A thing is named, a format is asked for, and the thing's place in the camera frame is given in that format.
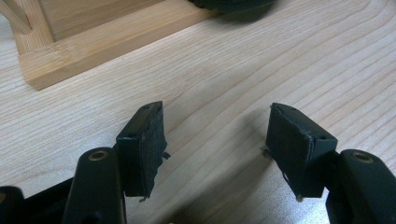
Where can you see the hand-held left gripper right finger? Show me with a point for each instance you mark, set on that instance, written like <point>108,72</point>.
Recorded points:
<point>295,155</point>

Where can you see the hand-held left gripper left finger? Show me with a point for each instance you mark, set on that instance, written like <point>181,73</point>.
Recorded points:
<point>140,161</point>

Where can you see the wooden rack base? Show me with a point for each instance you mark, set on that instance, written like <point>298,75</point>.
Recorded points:
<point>93,46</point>

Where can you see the black ankle boot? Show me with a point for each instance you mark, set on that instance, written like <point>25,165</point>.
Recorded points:
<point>233,4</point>

